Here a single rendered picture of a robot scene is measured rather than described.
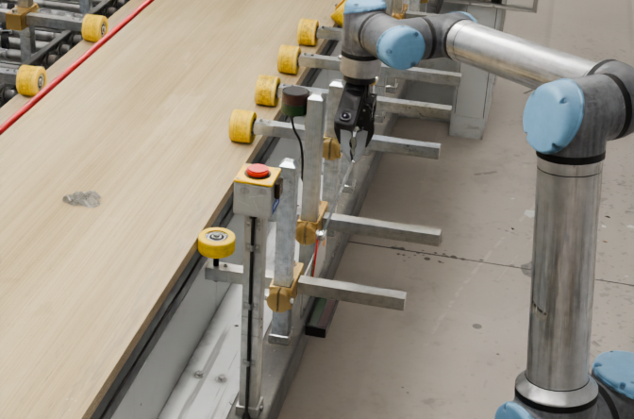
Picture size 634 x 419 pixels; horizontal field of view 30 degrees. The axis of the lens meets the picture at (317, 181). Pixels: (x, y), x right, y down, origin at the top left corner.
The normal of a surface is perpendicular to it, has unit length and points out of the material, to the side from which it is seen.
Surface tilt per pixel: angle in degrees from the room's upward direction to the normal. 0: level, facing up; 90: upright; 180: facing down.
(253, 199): 90
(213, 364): 0
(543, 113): 82
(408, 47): 90
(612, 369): 5
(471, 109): 90
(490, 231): 0
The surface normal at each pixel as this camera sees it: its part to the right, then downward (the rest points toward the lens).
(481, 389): 0.05, -0.89
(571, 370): 0.23, 0.32
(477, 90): -0.21, 0.43
